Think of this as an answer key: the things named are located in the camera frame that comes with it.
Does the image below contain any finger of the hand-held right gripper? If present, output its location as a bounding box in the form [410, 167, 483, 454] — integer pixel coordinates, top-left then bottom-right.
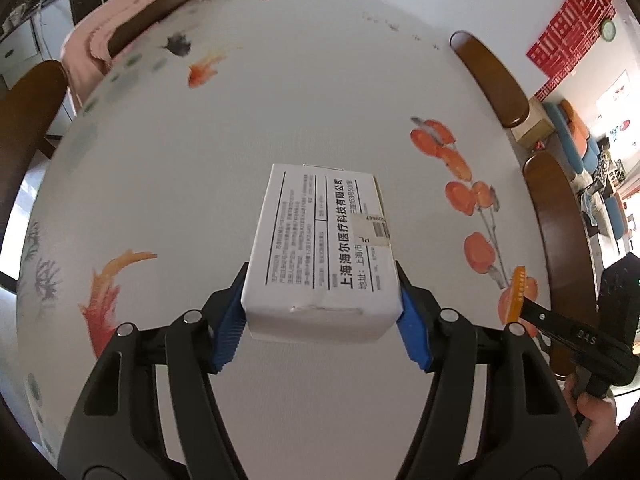
[520, 300, 601, 356]

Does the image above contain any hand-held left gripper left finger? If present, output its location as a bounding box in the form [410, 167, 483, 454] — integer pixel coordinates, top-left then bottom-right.
[57, 261, 251, 480]

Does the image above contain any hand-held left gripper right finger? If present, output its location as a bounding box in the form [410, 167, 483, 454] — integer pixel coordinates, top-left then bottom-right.
[395, 260, 588, 480]

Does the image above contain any orange bottle cap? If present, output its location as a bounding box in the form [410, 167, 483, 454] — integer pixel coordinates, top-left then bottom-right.
[499, 266, 528, 325]

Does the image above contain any white cardboard box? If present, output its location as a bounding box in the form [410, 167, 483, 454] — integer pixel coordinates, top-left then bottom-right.
[241, 162, 405, 343]

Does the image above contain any person's right hand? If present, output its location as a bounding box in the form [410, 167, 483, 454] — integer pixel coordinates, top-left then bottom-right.
[562, 375, 621, 466]

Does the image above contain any brown wooden chair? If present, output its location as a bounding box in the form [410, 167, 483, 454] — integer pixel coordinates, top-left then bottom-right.
[522, 152, 601, 381]
[0, 60, 68, 241]
[107, 0, 213, 58]
[449, 31, 530, 128]

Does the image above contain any blue and orange sofa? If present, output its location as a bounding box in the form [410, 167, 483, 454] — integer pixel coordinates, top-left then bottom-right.
[542, 100, 601, 176]

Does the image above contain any small cardboard box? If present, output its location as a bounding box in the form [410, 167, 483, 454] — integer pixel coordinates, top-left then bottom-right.
[511, 97, 557, 148]

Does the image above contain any fish print tablecloth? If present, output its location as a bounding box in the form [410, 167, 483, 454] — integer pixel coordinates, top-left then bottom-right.
[15, 0, 556, 480]

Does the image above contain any pink cloth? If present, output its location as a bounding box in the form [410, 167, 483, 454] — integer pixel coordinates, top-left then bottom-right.
[61, 0, 213, 111]

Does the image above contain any white cabinet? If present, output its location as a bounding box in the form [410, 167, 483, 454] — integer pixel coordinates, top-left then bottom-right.
[0, 0, 76, 91]

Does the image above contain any red wall decoration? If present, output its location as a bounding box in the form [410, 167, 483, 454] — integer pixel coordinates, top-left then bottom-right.
[526, 0, 618, 103]

